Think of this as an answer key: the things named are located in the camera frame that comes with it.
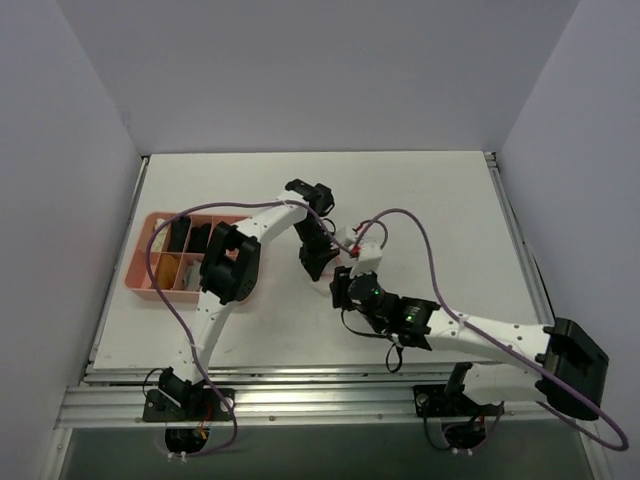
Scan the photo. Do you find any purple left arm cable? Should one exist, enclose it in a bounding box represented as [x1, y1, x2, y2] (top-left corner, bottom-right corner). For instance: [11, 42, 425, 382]
[144, 200, 391, 457]

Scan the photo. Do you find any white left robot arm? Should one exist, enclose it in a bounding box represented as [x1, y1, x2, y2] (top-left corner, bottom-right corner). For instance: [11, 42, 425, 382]
[158, 179, 339, 419]

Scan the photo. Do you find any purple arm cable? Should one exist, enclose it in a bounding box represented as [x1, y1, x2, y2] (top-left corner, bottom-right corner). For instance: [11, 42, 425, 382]
[144, 200, 391, 457]
[349, 207, 630, 451]

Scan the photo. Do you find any white rolled cloth in tray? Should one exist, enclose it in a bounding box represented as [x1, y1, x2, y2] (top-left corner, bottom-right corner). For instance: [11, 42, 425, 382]
[150, 217, 170, 253]

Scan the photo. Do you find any aluminium frame rail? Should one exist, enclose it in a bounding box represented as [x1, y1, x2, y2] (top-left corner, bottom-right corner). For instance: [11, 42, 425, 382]
[55, 372, 599, 426]

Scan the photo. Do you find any black rolled cloth in tray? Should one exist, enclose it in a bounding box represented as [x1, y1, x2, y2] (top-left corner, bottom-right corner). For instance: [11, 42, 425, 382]
[167, 216, 191, 252]

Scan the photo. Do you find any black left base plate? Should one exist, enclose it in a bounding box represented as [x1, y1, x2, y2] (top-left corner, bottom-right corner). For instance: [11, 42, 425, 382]
[142, 388, 231, 423]

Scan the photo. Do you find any grey rolled cloth in tray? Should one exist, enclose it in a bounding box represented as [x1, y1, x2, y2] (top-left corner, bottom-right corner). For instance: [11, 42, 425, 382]
[183, 262, 201, 292]

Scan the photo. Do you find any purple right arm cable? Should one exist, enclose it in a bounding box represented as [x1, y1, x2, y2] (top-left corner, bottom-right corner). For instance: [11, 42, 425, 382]
[349, 207, 630, 451]

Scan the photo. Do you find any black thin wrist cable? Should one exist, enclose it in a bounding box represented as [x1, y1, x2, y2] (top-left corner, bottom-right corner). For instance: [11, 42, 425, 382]
[339, 309, 405, 374]

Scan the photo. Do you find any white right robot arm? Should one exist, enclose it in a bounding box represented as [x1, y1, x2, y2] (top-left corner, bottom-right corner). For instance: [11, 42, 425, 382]
[330, 267, 609, 421]

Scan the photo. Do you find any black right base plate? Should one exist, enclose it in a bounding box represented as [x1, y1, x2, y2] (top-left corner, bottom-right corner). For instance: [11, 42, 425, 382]
[412, 384, 501, 418]

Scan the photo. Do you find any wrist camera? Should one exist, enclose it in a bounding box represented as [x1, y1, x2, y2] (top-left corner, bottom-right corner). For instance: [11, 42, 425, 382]
[334, 226, 358, 249]
[349, 240, 382, 279]

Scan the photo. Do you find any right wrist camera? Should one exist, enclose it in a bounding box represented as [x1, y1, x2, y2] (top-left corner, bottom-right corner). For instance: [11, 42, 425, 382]
[349, 240, 382, 279]

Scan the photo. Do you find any pink plastic organizer tray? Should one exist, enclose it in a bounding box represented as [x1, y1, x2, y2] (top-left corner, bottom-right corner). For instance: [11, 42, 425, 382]
[125, 212, 246, 304]

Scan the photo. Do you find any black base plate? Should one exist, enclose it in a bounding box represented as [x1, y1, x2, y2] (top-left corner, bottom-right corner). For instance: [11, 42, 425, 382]
[412, 384, 501, 418]
[142, 388, 231, 423]

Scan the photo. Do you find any white underwear with pink trim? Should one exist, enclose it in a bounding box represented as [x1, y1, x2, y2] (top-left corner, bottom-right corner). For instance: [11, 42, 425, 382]
[319, 253, 355, 282]

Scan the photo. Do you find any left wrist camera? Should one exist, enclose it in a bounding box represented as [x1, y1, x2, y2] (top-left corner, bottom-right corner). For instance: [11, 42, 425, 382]
[334, 226, 358, 249]

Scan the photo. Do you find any orange rolled cloth in tray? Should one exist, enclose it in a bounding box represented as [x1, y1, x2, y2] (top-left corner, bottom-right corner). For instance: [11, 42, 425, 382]
[155, 254, 181, 290]

